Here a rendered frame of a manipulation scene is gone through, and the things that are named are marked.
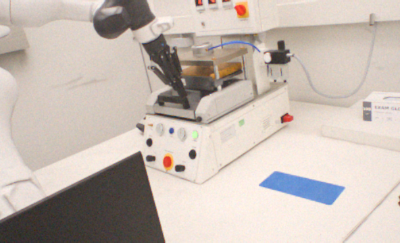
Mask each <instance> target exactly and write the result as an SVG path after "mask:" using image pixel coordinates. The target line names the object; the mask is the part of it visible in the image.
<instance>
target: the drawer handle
mask: <svg viewBox="0 0 400 243"><path fill-rule="evenodd" d="M157 102H158V105H159V106H161V105H165V103H174V104H179V105H183V108H184V109H188V108H191V107H190V104H189V101H188V99H187V98H186V97H177V96H171V95H164V94H159V95H158V96H157Z"/></svg>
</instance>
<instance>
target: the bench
mask: <svg viewBox="0 0 400 243"><path fill-rule="evenodd" d="M289 107H290V114H291V115H293V116H294V120H293V121H292V122H290V123H288V124H287V125H285V126H283V127H282V128H281V129H279V130H277V131H276V132H275V133H273V134H271V135H270V136H268V137H267V138H265V139H264V140H262V141H260V142H258V143H257V144H256V145H255V146H254V147H252V148H250V149H249V150H248V151H247V152H245V153H243V154H242V155H241V156H239V157H237V158H236V159H234V160H232V161H231V162H229V163H228V164H226V165H225V166H223V167H222V168H220V170H219V172H218V173H217V174H216V175H213V176H212V177H210V178H209V179H207V180H205V181H204V182H203V183H201V184H199V183H195V182H192V181H190V180H186V179H184V178H180V177H178V176H176V175H172V174H170V173H167V172H164V171H160V170H158V169H157V168H154V167H152V166H149V165H145V166H146V168H147V174H148V177H149V181H150V185H151V189H152V192H153V197H154V200H155V204H156V207H157V212H158V215H159V220H160V223H161V228H162V231H163V233H164V238H165V242H166V243H400V206H399V205H398V202H399V201H400V199H399V198H398V196H400V152H399V151H393V150H389V149H385V148H378V147H375V146H368V145H364V144H358V143H357V142H351V141H347V140H341V139H336V138H330V137H326V136H323V135H322V125H323V124H325V123H326V122H327V121H329V120H331V119H332V118H333V117H334V116H336V115H337V114H339V113H341V112H343V111H344V110H346V109H347V108H348V107H337V106H331V105H321V104H315V103H304V102H299V101H289ZM143 138H144V132H142V131H140V130H139V129H138V128H135V129H133V130H131V131H129V132H126V133H124V134H121V135H119V136H116V137H113V138H111V139H109V140H106V141H104V142H102V143H101V144H98V145H97V146H93V147H91V148H88V149H87V150H84V151H82V152H79V153H77V154H75V155H72V156H69V157H67V158H65V159H62V160H60V161H57V162H55V163H52V164H50V165H47V166H46V167H44V168H42V169H40V170H37V171H35V172H33V173H34V174H35V176H36V178H37V180H38V181H39V183H40V184H41V186H42V187H43V192H44V193H45V194H46V196H49V195H51V194H53V193H55V192H58V191H60V190H61V189H62V188H65V187H66V186H69V185H70V184H73V183H75V182H77V181H79V180H81V179H83V178H85V177H87V176H89V175H91V174H93V173H96V172H98V171H100V170H102V169H104V168H105V167H107V166H108V165H111V164H112V163H115V162H116V161H120V160H122V159H124V158H126V157H128V156H130V155H132V154H134V153H136V152H138V151H141V152H142V149H143ZM274 171H279V172H282V173H289V174H292V175H295V176H301V177H304V178H309V179H313V180H319V181H322V182H328V183H331V184H336V185H340V186H344V187H345V189H344V190H343V193H342V194H341V195H340V196H339V197H338V198H337V199H336V200H335V201H334V202H333V204H332V205H325V204H322V203H319V202H315V201H311V200H307V199H304V198H299V197H296V196H292V195H289V194H286V193H283V192H279V191H276V190H272V189H269V188H264V187H261V186H258V184H260V183H261V182H262V181H263V180H265V179H266V178H267V177H268V176H269V175H271V174H272V173H273V172H274Z"/></svg>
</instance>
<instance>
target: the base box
mask: <svg viewBox="0 0 400 243"><path fill-rule="evenodd" d="M148 119H149V116H148V115H147V116H146V122H145V133H144V138H143V149H142V154H143V158H144V152H145V141H146V135H147V125H148ZM293 120H294V116H293V115H291V114H290V107H289V101H288V94H287V87H286V86H283V87H282V88H279V89H278V90H276V91H274V92H272V94H270V95H268V96H266V97H264V98H262V99H260V100H258V101H256V102H255V103H253V104H251V105H249V106H247V107H246V108H244V109H241V110H240V111H237V112H236V113H233V114H232V115H230V116H228V117H226V118H224V120H222V121H220V122H218V123H216V124H215V125H212V126H210V127H206V126H204V127H203V136H202V141H201V152H200V158H199V167H198V174H197V183H199V184H201V183H203V182H204V181H205V180H207V179H209V178H210V177H212V176H214V175H216V174H217V173H218V172H219V170H220V168H222V167H223V166H225V165H226V164H228V163H229V162H231V161H232V160H234V159H236V158H237V157H239V156H241V155H242V154H243V153H245V152H247V151H248V150H249V149H251V148H252V147H254V146H255V145H256V144H257V143H258V142H260V141H262V140H264V139H265V138H267V137H268V136H270V135H271V134H273V133H275V132H276V131H277V130H279V129H281V128H282V127H283V126H285V125H287V124H288V123H290V122H292V121H293Z"/></svg>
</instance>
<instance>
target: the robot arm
mask: <svg viewBox="0 0 400 243"><path fill-rule="evenodd" d="M60 19H64V20H71V21H78V22H90V23H92V24H93V25H94V28H95V31H96V32H97V34H98V35H99V36H100V37H103V38H106V39H113V38H118V37H119V36H120V35H121V34H123V33H124V32H126V31H127V30H128V29H130V30H131V31H132V33H133V35H134V37H133V40H134V41H135V40H137V41H138V43H142V46H143V47H144V49H145V51H146V52H147V54H148V55H149V58H150V61H151V63H150V65H148V70H151V71H152V72H153V73H154V74H155V75H156V76H157V77H158V78H159V79H160V80H161V81H162V82H163V83H164V84H165V85H172V87H173V89H174V90H175V91H177V93H178V95H179V96H180V97H187V93H186V91H185V89H184V87H183V83H182V80H181V78H182V76H181V75H182V68H181V65H180V61H179V58H178V54H177V47H170V46H169V45H168V44H167V40H166V38H164V36H163V34H162V32H165V31H167V30H169V29H172V28H173V27H174V21H173V18H172V16H163V17H156V16H155V15H154V13H153V12H152V11H151V9H150V7H149V3H148V2H147V0H100V1H95V2H90V1H79V0H0V25H4V26H10V27H21V28H40V27H41V26H44V25H45V24H48V23H50V22H54V21H58V20H60ZM155 63H156V64H157V65H158V66H159V67H160V68H161V70H162V72H163V73H164V74H165V75H164V74H162V73H161V71H160V70H159V69H158V68H157V66H156V65H155ZM18 98H19V91H18V85H17V83H16V79H15V78H14V77H13V76H12V75H11V74H10V73H9V72H7V71H6V70H3V68H1V67H0V219H2V218H4V217H7V216H8V215H11V214H13V213H15V212H17V211H18V210H20V209H22V208H24V207H26V206H28V205H31V204H32V203H35V202H36V201H38V200H40V199H42V198H45V197H46V194H45V193H44V192H43V187H42V186H41V184H40V183H39V181H38V180H37V178H36V176H35V174H34V173H33V172H32V171H31V170H30V169H29V168H28V167H27V166H25V163H24V161H23V159H22V157H21V155H20V153H19V152H18V150H17V148H16V146H15V144H14V141H13V137H12V126H11V118H12V115H13V112H14V108H15V106H16V103H17V101H18Z"/></svg>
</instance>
